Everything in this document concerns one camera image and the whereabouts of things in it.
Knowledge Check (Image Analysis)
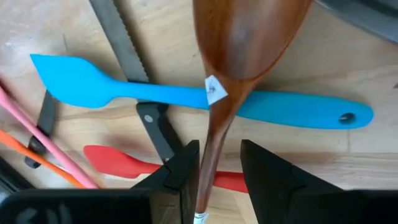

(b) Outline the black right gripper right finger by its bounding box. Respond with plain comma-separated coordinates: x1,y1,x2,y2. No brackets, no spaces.
241,139,346,224

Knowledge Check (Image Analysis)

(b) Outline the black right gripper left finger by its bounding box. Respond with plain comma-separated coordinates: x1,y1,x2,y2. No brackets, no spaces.
130,139,200,224

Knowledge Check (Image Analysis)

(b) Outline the red silicone spatula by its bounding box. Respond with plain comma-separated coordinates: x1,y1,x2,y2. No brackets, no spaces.
83,144,249,194

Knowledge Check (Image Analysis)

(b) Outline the pink silicone spatula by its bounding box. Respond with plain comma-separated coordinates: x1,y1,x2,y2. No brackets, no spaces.
0,83,100,190

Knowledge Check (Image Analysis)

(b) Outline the blue silicone spatula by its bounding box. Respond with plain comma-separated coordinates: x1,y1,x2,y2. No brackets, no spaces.
30,53,375,130

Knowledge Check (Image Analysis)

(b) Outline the brown wooden spoon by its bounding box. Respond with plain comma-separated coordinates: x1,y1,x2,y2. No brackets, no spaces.
192,0,313,224

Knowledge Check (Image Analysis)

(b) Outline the serrated black-handled knife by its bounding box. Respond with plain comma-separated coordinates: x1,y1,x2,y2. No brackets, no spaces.
88,0,185,165

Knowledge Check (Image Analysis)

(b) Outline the orange silicone spatula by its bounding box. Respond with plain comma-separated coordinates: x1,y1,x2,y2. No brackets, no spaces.
0,129,87,190

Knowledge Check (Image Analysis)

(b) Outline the black-handled kitchen knife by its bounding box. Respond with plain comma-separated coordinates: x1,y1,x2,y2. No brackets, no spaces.
24,89,59,169

